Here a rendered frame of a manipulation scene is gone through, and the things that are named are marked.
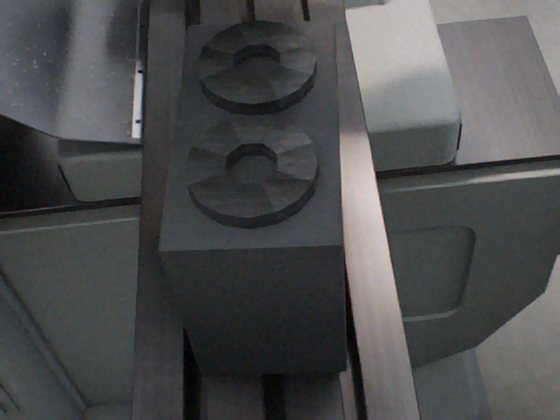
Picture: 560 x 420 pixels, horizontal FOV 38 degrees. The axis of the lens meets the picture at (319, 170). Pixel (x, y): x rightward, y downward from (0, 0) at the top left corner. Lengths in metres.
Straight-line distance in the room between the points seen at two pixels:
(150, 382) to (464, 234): 0.62
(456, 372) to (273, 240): 1.04
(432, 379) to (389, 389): 0.85
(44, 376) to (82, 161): 0.48
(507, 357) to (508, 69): 0.77
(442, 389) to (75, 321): 0.65
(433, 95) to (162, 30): 0.34
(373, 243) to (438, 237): 0.44
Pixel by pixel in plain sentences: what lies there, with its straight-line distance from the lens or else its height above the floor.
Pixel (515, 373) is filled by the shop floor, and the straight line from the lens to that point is 1.78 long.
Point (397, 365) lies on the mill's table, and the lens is 0.69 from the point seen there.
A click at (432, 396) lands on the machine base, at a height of 0.20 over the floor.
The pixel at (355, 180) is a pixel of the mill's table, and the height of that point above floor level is 0.96.
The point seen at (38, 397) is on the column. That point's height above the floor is 0.37.
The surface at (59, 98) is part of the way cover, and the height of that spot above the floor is 0.91.
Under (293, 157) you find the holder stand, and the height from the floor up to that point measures 1.16.
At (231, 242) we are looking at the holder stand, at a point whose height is 1.15.
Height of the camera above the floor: 1.58
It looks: 51 degrees down
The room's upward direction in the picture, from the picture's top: 4 degrees counter-clockwise
